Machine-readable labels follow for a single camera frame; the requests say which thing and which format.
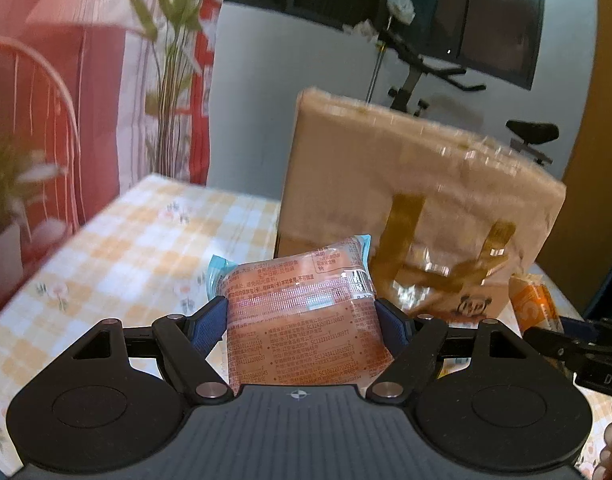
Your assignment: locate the cardboard box with plastic liner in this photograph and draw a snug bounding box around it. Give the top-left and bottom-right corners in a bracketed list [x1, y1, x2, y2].
[275, 89, 566, 323]

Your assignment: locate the black exercise bike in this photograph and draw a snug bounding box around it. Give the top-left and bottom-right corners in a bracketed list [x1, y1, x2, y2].
[375, 29, 560, 166]

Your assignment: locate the crumpled white cloth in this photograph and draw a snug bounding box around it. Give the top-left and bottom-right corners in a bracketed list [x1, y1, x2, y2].
[343, 20, 379, 44]

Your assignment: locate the orange snack bar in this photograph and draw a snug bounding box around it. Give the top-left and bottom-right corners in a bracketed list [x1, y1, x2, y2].
[509, 274, 564, 334]

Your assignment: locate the red printed wall curtain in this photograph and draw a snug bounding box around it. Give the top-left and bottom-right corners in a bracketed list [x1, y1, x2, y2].
[0, 0, 223, 311]

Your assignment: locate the pink sausage packet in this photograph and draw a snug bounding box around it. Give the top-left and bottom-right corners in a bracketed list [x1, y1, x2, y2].
[206, 234, 393, 390]

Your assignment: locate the metal pole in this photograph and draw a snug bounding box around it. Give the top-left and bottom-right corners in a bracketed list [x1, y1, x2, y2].
[365, 20, 391, 103]

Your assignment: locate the yellow checkered tablecloth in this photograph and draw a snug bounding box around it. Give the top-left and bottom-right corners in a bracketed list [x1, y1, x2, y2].
[0, 176, 594, 479]

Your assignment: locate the orange wooden door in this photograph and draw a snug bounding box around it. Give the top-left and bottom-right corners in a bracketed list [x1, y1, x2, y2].
[538, 0, 612, 312]

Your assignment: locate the white plastic bag on pole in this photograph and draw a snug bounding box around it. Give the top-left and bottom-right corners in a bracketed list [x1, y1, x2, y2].
[386, 0, 415, 26]

